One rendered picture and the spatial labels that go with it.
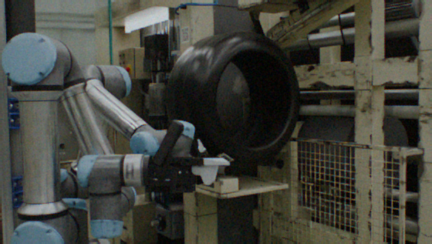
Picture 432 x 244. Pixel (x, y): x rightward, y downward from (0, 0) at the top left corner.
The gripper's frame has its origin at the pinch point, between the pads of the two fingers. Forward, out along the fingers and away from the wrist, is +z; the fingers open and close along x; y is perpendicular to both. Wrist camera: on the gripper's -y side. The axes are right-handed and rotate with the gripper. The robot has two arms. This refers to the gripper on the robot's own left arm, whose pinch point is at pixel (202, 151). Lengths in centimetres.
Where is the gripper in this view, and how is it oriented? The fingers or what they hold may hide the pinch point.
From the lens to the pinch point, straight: 181.5
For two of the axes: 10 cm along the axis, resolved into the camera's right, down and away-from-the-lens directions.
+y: -3.8, -9.2, -0.9
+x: -8.9, 3.3, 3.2
